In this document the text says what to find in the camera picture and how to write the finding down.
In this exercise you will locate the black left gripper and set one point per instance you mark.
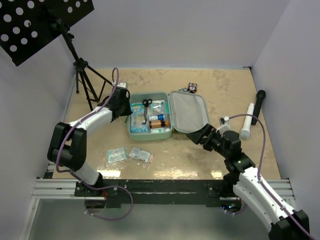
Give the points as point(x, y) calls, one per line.
point(128, 111)

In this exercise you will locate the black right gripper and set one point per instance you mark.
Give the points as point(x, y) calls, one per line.
point(196, 137)

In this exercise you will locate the blue cotton swab bag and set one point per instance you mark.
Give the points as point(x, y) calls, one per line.
point(138, 124)

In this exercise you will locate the black handled scissors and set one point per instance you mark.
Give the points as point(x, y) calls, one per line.
point(146, 103)

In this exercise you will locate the mint green medicine case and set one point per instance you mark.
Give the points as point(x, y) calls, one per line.
point(187, 113)

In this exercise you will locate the white plastic bottle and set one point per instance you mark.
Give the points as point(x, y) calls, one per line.
point(159, 130)

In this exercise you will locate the brown bottle orange cap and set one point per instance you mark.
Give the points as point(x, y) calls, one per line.
point(158, 124)

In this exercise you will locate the teal clear zip bag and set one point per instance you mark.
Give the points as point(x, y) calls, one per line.
point(116, 155)

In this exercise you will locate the white gauze pack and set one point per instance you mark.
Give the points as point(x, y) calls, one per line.
point(157, 104)

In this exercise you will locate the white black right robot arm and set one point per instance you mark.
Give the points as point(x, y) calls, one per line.
point(244, 179)

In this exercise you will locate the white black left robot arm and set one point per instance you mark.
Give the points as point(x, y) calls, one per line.
point(68, 145)

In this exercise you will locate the white microphone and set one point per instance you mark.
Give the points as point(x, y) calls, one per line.
point(246, 129)

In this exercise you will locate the blue owl number block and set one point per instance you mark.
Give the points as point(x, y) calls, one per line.
point(183, 89)

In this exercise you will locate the clear flat sachet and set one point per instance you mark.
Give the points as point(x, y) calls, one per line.
point(140, 155)

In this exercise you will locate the black microphone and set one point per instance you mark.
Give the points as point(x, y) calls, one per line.
point(260, 96)

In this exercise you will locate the black music stand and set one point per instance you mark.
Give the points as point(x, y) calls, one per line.
point(27, 26)

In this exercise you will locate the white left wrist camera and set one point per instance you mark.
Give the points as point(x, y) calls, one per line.
point(122, 85)

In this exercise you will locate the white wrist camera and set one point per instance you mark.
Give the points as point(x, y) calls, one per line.
point(122, 85)
point(224, 124)

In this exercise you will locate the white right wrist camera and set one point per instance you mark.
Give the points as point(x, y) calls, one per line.
point(224, 124)

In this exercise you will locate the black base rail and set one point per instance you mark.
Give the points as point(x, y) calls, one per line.
point(210, 193)

